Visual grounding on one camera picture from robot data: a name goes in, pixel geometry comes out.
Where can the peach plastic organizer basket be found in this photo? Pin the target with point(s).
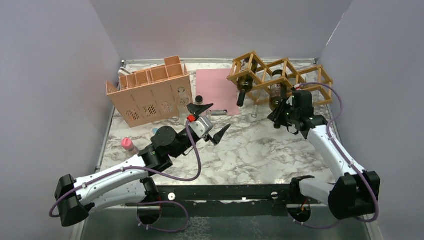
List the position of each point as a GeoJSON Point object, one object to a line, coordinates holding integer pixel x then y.
{"type": "Point", "coordinates": [151, 94]}

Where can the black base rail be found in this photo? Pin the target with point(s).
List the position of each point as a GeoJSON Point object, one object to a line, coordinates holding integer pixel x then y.
{"type": "Point", "coordinates": [213, 201]}

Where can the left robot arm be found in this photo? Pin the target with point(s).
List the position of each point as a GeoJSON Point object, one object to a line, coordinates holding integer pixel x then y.
{"type": "Point", "coordinates": [125, 182]}

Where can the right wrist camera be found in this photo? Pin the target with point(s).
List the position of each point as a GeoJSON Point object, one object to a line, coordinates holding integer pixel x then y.
{"type": "Point", "coordinates": [297, 87]}

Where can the light blue toy package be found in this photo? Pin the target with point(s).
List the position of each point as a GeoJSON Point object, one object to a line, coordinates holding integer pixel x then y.
{"type": "Point", "coordinates": [153, 132]}

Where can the dark bottle black cap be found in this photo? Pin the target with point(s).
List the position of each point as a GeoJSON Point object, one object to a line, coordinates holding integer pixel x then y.
{"type": "Point", "coordinates": [244, 86]}

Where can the large clear glass jar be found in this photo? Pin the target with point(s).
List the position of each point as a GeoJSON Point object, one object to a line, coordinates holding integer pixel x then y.
{"type": "Point", "coordinates": [199, 101]}

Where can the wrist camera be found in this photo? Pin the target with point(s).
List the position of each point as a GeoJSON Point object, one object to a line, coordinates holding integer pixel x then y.
{"type": "Point", "coordinates": [202, 126]}
{"type": "Point", "coordinates": [297, 87]}

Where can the wooden wine rack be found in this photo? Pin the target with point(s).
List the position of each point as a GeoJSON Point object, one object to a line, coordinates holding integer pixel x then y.
{"type": "Point", "coordinates": [281, 71]}

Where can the white item behind basket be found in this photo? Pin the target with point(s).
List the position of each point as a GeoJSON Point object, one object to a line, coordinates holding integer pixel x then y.
{"type": "Point", "coordinates": [124, 72]}

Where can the pink clipboard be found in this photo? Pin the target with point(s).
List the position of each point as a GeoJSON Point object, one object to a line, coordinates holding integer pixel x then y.
{"type": "Point", "coordinates": [213, 86]}

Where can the dark bottle silver neck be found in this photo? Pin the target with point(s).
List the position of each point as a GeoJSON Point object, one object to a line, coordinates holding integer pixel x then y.
{"type": "Point", "coordinates": [278, 92]}

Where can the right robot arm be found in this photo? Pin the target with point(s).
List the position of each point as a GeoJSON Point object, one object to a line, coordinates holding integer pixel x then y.
{"type": "Point", "coordinates": [356, 190]}

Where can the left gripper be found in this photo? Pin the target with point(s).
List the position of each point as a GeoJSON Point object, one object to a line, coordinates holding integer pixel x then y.
{"type": "Point", "coordinates": [217, 136]}

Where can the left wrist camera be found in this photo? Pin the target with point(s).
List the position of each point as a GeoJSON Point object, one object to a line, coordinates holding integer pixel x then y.
{"type": "Point", "coordinates": [202, 126]}

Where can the pink capped small bottle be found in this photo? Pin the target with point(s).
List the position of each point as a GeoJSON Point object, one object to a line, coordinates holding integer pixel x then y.
{"type": "Point", "coordinates": [129, 146]}

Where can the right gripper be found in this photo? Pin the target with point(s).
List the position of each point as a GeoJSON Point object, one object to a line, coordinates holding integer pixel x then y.
{"type": "Point", "coordinates": [275, 115]}

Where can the clear glass bottle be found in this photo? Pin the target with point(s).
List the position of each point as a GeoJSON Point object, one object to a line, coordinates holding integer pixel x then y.
{"type": "Point", "coordinates": [183, 101]}

